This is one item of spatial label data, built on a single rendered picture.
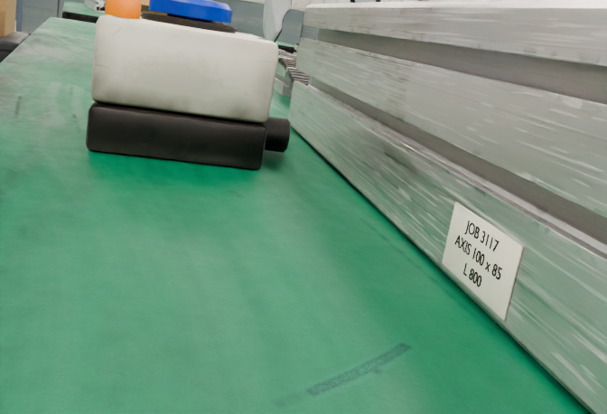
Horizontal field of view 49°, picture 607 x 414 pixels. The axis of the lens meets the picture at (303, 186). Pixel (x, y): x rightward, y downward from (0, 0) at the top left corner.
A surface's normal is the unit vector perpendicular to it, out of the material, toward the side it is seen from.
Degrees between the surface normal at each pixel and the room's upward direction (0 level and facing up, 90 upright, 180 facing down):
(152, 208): 0
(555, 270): 90
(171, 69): 90
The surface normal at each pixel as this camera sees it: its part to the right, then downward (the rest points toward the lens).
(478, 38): -0.97, -0.11
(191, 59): 0.19, 0.26
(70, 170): 0.16, -0.96
